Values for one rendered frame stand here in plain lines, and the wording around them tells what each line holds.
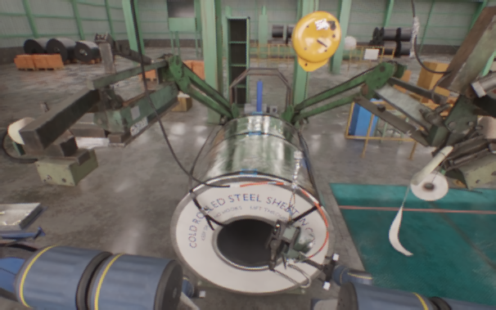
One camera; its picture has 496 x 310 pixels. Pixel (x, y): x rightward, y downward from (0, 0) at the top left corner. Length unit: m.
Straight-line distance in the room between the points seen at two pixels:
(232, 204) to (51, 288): 1.12
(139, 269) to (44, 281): 0.22
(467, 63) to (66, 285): 1.59
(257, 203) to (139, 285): 1.09
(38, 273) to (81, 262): 0.10
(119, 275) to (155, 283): 0.09
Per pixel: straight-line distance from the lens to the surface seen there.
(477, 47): 1.44
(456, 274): 3.42
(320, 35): 1.10
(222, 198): 1.60
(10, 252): 2.24
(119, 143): 1.23
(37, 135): 0.86
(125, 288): 0.65
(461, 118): 1.53
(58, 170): 1.48
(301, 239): 1.61
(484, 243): 4.05
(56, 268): 0.76
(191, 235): 1.89
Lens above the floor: 2.15
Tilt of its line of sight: 27 degrees down
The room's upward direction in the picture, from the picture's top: 1 degrees clockwise
